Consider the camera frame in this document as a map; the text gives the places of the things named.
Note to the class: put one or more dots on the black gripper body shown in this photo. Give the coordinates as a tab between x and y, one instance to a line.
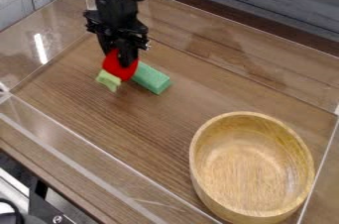
114	19

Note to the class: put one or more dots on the wooden bowl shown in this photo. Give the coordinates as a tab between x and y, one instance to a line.
251	168

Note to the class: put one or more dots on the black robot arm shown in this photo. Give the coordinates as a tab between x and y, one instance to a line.
118	30

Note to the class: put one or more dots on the clear acrylic enclosure wall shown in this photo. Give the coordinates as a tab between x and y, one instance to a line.
112	149

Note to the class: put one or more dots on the green rectangular block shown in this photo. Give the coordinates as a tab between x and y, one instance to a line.
149	78

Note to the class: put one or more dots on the red plush tomato green stem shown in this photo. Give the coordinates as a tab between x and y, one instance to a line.
112	73

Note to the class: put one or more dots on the black metal table frame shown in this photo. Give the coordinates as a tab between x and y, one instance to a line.
32	202

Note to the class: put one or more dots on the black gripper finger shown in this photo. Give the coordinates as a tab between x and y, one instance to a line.
106	43
126	54

